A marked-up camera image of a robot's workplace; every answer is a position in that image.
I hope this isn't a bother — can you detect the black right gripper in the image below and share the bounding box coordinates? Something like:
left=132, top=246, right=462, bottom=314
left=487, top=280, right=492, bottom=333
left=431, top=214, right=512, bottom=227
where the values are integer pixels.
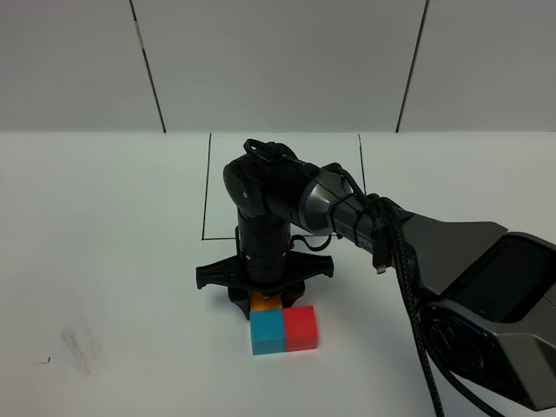
left=196, top=212, right=334, bottom=321

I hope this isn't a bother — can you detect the orange cube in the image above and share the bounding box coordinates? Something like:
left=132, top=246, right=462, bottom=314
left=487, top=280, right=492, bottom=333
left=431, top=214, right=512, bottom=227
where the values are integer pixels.
left=249, top=292, right=282, bottom=312

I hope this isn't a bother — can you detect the blue cube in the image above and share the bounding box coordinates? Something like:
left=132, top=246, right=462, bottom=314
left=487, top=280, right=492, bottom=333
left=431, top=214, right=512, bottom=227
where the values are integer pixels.
left=250, top=309, right=285, bottom=355

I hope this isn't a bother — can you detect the red cube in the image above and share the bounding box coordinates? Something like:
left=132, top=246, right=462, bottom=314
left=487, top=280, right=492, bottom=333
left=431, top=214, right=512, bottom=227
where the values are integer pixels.
left=281, top=306, right=319, bottom=352

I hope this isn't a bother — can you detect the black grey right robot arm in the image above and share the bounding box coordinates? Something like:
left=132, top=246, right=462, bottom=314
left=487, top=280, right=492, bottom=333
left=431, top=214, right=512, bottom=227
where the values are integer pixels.
left=196, top=139, right=555, bottom=416

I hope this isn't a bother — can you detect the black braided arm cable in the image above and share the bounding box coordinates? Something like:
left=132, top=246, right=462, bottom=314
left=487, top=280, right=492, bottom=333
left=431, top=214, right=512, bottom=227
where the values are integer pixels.
left=325, top=162, right=513, bottom=417

